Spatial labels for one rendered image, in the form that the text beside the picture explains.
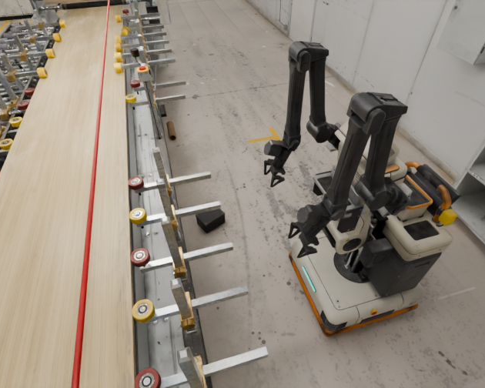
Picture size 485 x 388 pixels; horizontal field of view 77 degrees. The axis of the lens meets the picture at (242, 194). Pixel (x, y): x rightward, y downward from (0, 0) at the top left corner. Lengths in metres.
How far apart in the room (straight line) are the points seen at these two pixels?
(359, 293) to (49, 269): 1.65
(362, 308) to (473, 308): 0.90
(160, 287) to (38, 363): 0.58
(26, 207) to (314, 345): 1.82
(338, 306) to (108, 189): 1.46
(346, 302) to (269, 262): 0.67
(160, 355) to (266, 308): 0.94
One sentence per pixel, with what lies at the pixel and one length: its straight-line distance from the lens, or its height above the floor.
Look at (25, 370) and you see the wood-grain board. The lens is 1.38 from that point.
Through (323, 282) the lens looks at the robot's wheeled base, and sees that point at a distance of 2.04.
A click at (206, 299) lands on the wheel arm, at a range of 1.32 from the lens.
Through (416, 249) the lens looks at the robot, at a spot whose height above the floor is 0.80.
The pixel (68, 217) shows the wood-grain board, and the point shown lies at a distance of 1.72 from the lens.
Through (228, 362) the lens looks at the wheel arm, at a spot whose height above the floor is 0.83.
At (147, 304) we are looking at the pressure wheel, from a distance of 1.29.
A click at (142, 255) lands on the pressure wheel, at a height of 0.90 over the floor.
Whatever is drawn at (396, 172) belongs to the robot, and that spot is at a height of 1.23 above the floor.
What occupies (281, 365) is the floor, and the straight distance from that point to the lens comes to 2.11.
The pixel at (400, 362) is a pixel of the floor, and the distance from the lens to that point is 2.30.
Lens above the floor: 2.03
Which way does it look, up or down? 45 degrees down
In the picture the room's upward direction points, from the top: 1 degrees counter-clockwise
